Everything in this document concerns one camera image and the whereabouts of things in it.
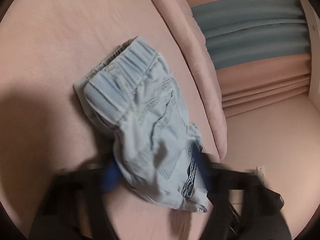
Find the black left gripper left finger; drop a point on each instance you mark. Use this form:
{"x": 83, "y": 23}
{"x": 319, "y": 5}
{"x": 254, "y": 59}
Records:
{"x": 58, "y": 217}

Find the pink folded blanket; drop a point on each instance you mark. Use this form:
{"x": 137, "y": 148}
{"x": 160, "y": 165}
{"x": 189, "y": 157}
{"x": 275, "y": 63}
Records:
{"x": 186, "y": 32}

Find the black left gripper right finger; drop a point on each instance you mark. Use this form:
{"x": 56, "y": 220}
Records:
{"x": 243, "y": 207}

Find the light blue denim pants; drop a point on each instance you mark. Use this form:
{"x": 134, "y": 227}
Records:
{"x": 133, "y": 97}

